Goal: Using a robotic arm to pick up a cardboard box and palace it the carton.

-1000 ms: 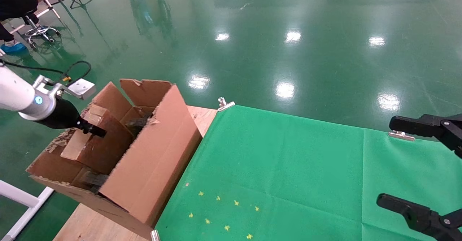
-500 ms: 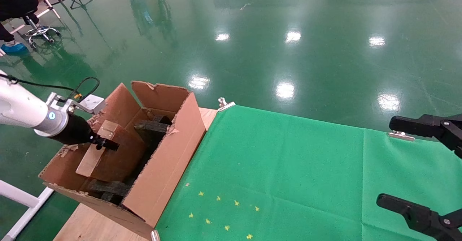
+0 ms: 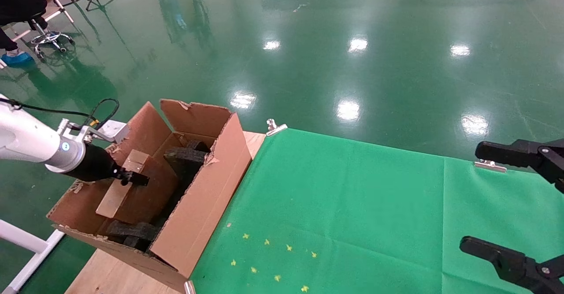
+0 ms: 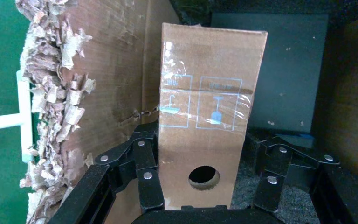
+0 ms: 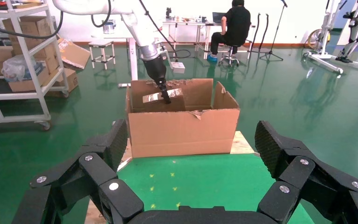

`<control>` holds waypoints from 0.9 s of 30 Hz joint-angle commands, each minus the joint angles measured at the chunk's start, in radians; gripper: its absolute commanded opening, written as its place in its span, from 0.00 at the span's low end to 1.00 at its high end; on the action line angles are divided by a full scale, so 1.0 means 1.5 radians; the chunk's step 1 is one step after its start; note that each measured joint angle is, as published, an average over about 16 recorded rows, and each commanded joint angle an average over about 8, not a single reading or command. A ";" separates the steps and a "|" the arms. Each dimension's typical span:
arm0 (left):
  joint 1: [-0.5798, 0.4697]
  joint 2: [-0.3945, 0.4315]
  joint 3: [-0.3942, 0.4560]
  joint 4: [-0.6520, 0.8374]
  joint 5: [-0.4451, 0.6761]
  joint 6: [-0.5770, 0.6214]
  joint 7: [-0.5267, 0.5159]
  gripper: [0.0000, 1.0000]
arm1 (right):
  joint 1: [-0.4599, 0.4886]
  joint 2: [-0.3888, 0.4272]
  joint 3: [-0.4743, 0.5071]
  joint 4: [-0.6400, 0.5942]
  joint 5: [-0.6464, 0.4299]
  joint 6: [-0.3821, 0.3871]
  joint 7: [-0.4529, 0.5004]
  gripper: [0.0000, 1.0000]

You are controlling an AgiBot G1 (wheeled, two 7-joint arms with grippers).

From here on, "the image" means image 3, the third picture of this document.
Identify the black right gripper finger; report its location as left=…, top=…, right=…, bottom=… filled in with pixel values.
left=475, top=138, right=564, bottom=194
left=460, top=236, right=564, bottom=294

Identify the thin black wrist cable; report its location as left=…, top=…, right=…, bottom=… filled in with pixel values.
left=0, top=98, right=120, bottom=129

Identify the small brown cardboard box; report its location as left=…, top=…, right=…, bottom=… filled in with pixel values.
left=96, top=149, right=178, bottom=225

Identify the chrome swivel stool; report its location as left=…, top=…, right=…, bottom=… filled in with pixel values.
left=27, top=11, right=75, bottom=60

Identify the large open cardboard carton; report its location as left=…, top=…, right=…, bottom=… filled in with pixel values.
left=46, top=99, right=252, bottom=292

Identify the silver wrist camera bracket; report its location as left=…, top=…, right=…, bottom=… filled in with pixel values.
left=56, top=118, right=129, bottom=145

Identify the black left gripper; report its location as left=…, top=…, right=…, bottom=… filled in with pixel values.
left=65, top=144, right=150, bottom=187

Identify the white metal frame pipe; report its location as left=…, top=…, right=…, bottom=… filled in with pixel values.
left=0, top=218, right=66, bottom=294

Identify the green table cloth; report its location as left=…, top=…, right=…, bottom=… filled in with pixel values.
left=189, top=128, right=564, bottom=294

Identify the black foam insert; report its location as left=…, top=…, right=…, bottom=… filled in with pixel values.
left=164, top=139, right=211, bottom=178
left=106, top=220, right=161, bottom=251

